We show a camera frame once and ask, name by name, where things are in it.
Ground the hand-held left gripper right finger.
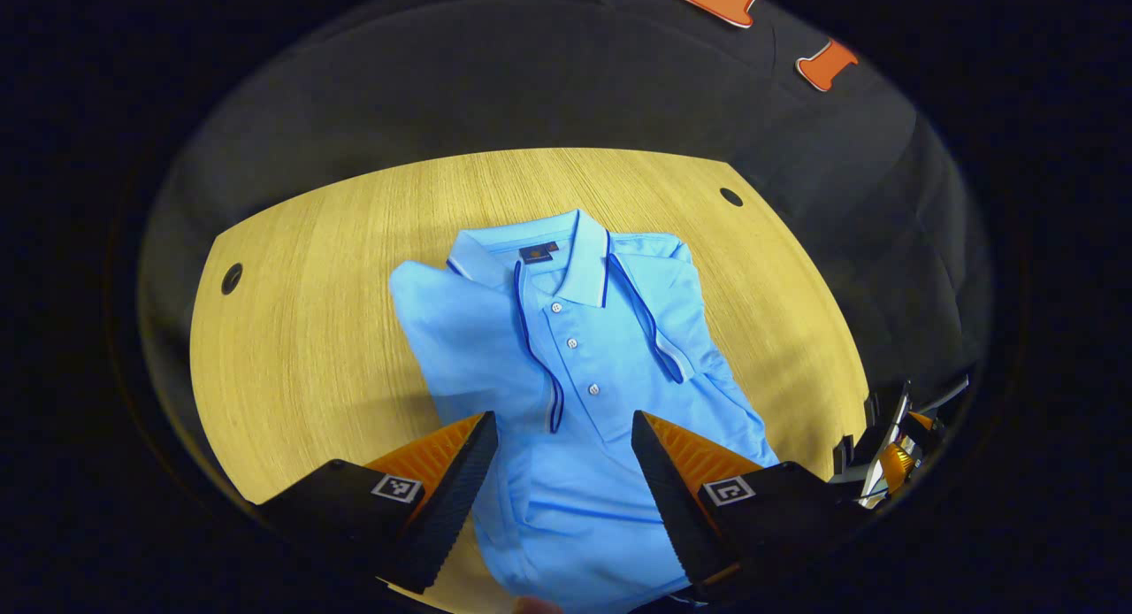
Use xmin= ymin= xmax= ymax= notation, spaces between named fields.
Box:
xmin=631 ymin=410 xmax=874 ymax=602

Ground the light blue polo T-shirt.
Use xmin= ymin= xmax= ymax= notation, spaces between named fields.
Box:
xmin=388 ymin=208 xmax=782 ymax=614

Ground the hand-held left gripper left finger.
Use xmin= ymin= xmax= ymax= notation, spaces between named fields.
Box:
xmin=255 ymin=410 xmax=499 ymax=595

